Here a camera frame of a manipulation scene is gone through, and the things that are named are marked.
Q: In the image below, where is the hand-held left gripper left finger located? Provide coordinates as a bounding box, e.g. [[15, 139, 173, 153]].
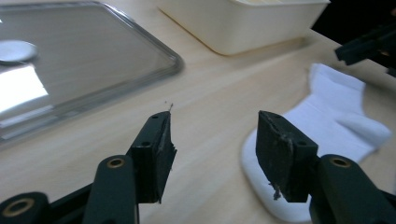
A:
[[125, 110, 178, 205]]

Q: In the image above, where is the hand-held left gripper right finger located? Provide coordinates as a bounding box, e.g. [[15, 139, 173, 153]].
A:
[[255, 109, 319, 203]]

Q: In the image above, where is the white sock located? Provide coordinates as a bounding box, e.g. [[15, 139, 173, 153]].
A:
[[240, 63, 392, 224]]

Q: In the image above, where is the cream compartment storage box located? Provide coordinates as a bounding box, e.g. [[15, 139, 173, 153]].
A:
[[157, 0, 331, 56]]

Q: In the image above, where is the metal tray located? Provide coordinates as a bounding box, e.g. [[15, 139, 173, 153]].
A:
[[0, 0, 185, 150]]

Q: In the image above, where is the white round disc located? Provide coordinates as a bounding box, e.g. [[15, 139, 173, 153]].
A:
[[0, 39, 39, 65]]

